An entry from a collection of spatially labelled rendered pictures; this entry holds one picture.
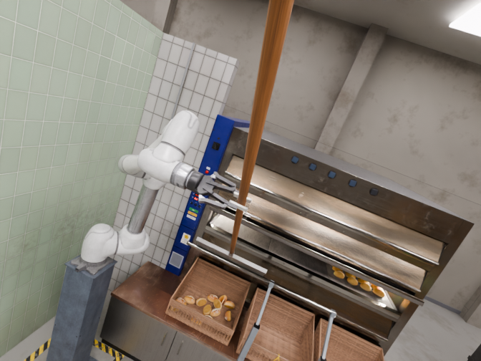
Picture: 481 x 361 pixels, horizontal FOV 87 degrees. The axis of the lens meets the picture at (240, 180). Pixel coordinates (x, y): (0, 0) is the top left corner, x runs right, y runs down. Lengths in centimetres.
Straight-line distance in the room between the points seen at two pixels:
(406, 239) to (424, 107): 394
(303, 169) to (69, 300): 188
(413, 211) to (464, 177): 412
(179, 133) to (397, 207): 179
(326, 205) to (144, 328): 176
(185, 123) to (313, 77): 478
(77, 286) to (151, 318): 65
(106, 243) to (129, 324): 89
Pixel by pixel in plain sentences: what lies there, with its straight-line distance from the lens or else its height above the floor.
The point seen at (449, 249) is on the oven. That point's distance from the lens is 254.
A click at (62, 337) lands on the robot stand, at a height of 43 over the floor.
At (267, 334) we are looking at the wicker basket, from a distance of 256.
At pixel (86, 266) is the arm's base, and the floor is 103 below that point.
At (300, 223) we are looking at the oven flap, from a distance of 223.
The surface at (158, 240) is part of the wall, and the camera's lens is 267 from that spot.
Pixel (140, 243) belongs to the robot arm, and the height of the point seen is 120.
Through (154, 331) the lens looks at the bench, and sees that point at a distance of 242.
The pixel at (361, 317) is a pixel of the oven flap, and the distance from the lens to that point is 267.
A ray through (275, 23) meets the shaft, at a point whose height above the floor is 237.
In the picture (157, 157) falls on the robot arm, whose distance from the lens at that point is 96.
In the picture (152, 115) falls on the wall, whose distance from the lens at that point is 245.
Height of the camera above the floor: 225
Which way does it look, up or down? 15 degrees down
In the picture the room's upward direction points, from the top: 21 degrees clockwise
